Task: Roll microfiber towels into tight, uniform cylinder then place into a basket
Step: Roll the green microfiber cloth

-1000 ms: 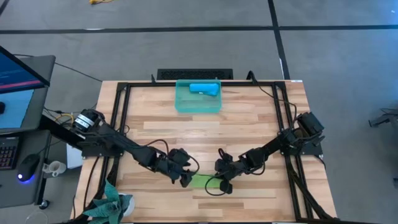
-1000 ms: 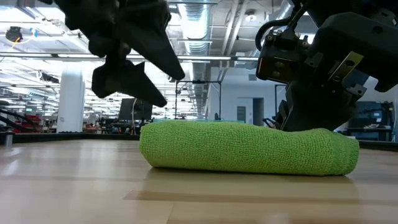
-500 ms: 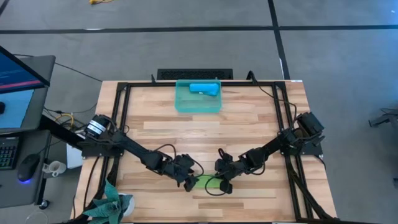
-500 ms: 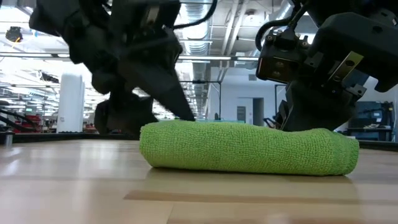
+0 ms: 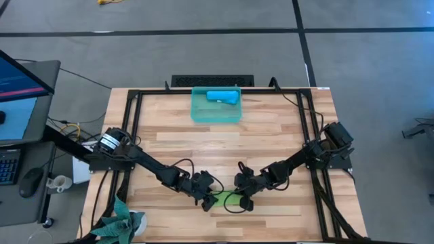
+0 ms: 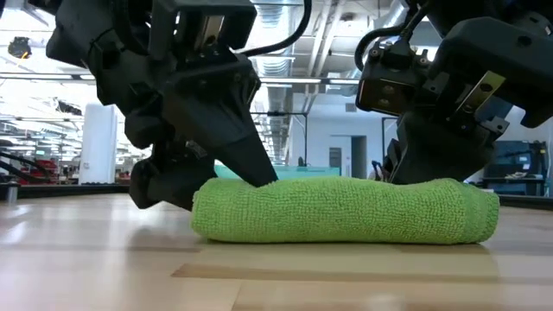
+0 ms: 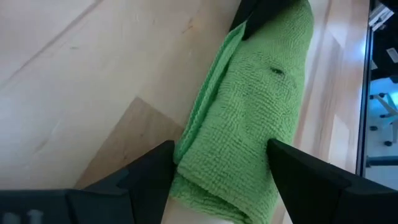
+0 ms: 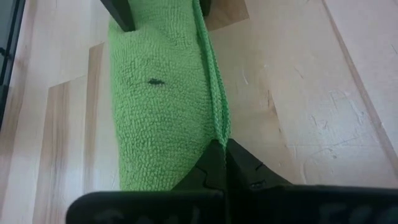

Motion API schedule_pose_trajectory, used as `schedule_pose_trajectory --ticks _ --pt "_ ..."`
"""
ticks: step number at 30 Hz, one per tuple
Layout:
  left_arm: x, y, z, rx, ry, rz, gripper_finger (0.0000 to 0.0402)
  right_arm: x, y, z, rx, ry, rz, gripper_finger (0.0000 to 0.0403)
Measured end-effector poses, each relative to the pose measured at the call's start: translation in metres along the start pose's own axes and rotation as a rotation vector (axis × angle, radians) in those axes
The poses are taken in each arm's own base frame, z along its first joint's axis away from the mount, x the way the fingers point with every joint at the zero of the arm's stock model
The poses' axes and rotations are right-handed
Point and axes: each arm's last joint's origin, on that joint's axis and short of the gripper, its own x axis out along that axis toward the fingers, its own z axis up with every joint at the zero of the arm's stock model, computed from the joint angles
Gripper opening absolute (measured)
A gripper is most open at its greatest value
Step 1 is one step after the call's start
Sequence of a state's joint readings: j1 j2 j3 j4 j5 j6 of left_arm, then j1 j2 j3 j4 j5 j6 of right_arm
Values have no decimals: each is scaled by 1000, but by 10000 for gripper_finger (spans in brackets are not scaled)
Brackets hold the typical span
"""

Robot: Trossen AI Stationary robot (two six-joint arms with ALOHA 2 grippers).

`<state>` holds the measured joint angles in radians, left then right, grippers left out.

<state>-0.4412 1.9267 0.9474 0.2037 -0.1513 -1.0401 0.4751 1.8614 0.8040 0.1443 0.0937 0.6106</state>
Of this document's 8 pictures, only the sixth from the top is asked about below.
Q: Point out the ceiling light rail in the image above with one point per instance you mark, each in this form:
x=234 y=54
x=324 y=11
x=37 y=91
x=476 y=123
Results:
x=302 y=80

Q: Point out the white pillar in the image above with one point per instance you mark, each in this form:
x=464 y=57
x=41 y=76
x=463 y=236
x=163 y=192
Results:
x=97 y=142

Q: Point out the silver ventilation duct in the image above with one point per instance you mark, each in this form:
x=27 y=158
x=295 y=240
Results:
x=389 y=19
x=272 y=43

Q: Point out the black ceiling-mounted device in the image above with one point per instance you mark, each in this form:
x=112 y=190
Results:
x=19 y=47

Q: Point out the black slanted bar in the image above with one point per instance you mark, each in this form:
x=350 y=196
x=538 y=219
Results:
x=26 y=162

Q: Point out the green microfiber towel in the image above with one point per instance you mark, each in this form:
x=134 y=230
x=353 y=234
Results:
x=345 y=211

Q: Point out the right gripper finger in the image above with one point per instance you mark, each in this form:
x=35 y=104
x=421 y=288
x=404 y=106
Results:
x=440 y=155
x=392 y=160

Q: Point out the teal translucent plastic basket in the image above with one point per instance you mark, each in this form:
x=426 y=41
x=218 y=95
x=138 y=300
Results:
x=311 y=171

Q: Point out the red background furniture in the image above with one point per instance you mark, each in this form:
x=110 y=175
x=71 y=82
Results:
x=39 y=170

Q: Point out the black background robot arm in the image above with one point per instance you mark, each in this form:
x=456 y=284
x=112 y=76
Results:
x=301 y=162

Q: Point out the black equipment cart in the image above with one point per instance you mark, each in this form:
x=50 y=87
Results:
x=518 y=164

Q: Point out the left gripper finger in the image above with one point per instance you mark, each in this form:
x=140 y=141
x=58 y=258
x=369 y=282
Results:
x=229 y=142

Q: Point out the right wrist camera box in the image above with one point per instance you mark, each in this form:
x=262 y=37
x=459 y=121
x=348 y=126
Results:
x=389 y=86

